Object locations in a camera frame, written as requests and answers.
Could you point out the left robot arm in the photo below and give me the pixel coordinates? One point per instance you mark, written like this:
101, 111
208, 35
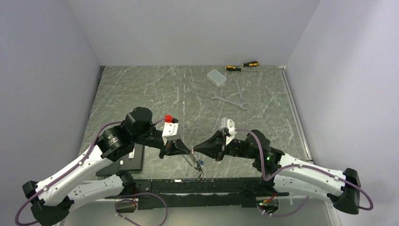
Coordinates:
52, 199

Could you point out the metal key organizer plate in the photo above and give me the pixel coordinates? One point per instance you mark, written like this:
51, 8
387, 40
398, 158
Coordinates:
194, 162

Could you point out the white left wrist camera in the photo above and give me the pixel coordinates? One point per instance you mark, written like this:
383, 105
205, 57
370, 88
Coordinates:
171, 132

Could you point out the yellow black screwdriver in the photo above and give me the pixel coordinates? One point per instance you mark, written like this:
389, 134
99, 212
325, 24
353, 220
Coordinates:
238, 69
249, 64

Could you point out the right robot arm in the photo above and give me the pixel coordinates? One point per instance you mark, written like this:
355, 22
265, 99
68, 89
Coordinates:
287, 174

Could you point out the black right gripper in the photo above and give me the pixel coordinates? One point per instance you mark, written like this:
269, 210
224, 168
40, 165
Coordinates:
215, 145

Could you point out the small silver wrench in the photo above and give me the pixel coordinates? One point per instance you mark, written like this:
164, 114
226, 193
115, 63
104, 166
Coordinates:
241, 97

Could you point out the large silver wrench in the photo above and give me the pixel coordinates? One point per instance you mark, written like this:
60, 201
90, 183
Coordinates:
241, 105

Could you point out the clear plastic box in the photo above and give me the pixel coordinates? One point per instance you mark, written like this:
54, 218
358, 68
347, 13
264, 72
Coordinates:
216, 77

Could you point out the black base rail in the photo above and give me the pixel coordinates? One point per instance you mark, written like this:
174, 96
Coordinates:
207, 192

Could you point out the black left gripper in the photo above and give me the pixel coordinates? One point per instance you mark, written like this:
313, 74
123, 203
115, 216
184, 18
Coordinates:
174, 148

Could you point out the yellow black screwdriver front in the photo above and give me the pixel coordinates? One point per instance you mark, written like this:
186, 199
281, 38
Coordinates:
238, 69

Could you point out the black flat box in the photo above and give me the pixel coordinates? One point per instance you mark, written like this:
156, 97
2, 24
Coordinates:
130, 162

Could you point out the yellow black screwdriver rear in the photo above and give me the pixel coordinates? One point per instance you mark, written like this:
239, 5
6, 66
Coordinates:
249, 64

